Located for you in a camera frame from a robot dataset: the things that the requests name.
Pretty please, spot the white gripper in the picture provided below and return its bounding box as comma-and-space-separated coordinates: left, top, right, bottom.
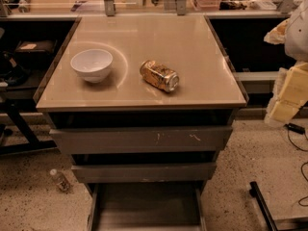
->
264, 19, 308, 127

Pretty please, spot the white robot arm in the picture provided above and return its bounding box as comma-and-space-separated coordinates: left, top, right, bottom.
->
264, 0, 308, 127

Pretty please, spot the white ceramic bowl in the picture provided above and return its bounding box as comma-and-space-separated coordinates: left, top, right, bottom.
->
70, 49, 114, 83

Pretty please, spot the clear plastic bottle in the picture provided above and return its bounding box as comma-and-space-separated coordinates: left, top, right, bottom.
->
50, 168, 70, 192

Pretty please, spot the black case with label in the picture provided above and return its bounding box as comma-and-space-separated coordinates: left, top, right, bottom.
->
14, 40, 57, 69

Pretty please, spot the black cable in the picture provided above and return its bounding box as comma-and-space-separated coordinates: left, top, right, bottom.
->
286, 128, 308, 208

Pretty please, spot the grey open bottom drawer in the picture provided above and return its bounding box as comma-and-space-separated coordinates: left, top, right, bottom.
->
87, 182, 207, 231

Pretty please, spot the grey top drawer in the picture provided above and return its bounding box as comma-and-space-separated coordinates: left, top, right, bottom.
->
50, 126, 232, 154

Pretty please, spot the grey middle drawer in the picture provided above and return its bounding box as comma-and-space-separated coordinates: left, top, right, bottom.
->
71, 163, 217, 183

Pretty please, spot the grey drawer cabinet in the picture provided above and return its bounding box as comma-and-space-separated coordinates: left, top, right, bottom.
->
33, 13, 250, 231

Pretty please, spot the black metal bar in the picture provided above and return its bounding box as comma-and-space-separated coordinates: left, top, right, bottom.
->
249, 181, 278, 231

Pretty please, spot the black power adapter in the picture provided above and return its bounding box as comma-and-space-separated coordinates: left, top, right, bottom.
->
286, 123, 305, 135

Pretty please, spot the black metal frame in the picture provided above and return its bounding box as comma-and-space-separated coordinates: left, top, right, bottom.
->
0, 80, 58, 156

